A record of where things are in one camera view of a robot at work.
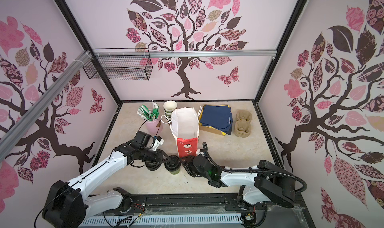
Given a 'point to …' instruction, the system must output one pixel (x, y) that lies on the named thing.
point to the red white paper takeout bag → (185, 122)
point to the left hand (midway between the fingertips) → (167, 163)
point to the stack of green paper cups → (168, 106)
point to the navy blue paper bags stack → (218, 117)
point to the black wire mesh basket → (119, 67)
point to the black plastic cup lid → (174, 164)
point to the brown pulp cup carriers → (242, 127)
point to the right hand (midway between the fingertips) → (178, 161)
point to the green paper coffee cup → (175, 172)
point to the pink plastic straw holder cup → (155, 128)
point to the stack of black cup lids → (153, 165)
